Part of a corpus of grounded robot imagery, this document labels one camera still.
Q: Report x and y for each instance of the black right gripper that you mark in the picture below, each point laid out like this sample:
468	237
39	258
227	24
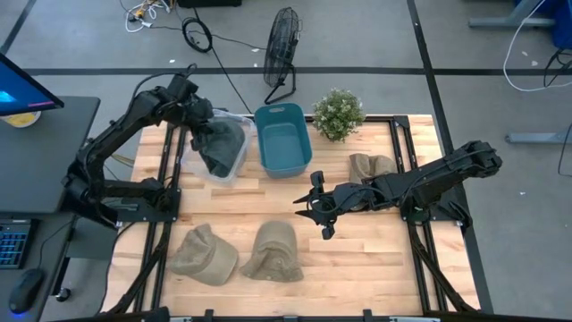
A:
333	201

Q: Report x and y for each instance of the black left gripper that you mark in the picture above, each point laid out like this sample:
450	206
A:
199	112

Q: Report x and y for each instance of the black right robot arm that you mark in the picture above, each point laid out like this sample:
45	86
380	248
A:
447	172

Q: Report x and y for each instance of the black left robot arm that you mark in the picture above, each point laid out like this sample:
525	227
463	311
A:
111	134

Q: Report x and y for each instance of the clear plastic bin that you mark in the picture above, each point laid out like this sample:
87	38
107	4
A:
192	167

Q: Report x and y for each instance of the blue plastic bin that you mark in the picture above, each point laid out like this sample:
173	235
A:
283	147

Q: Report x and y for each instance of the potted green plant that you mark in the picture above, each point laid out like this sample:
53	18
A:
337	114

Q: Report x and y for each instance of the black floor fan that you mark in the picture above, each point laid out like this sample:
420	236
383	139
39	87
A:
281	44

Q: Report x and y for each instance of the black desk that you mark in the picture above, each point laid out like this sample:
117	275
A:
40	170

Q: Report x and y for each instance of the yellow round container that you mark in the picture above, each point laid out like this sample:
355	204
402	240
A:
22	120

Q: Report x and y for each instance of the computer monitor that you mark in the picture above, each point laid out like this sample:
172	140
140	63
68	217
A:
18	89

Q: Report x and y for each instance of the black keyboard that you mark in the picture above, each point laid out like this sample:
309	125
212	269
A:
13	243

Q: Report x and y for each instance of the black computer mouse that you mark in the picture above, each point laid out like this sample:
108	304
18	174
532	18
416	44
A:
24	290

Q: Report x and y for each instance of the grey desk foot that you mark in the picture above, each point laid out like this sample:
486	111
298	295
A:
509	21
536	137

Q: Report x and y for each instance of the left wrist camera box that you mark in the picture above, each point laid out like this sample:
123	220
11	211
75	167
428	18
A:
182	85

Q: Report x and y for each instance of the black metal table frame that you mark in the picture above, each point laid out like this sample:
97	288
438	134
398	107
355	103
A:
399	147

